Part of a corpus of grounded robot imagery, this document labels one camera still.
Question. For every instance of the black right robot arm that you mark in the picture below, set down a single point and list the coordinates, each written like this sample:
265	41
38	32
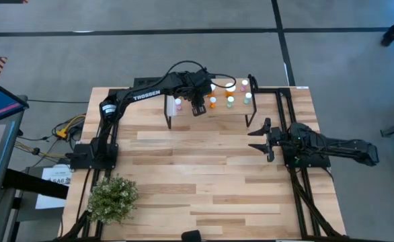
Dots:
345	149

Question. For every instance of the green artificial plant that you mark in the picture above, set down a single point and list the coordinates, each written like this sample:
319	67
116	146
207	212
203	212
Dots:
113	200

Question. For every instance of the white paper sheet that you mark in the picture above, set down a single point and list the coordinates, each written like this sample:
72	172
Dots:
54	174

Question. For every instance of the large orange pill bottle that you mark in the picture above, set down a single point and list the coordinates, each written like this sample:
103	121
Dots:
230	89
213	88

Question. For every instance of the medium orange pill bottle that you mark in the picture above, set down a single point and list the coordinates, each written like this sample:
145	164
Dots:
212	101

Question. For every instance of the black metal mounting frame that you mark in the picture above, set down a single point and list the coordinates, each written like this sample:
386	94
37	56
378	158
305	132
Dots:
271	90
92	201

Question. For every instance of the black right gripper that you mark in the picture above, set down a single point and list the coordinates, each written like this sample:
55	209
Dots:
275	141

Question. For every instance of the teal bottle with white pills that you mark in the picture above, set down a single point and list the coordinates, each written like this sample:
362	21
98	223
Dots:
247	97

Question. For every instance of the black table-level camera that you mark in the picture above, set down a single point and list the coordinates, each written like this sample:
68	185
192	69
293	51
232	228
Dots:
191	236

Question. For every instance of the pink pill bottle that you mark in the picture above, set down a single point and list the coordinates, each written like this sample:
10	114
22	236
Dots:
244	84
177	103

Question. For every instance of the wooden shelf with black legs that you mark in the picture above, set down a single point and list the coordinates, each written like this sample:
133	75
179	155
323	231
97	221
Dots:
224	112

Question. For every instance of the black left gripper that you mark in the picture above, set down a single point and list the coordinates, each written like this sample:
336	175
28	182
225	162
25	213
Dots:
197	85

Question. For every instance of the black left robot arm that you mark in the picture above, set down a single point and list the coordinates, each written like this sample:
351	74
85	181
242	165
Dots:
143	95

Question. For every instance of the pale green pill bottle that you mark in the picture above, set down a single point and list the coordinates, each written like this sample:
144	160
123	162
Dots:
230	101

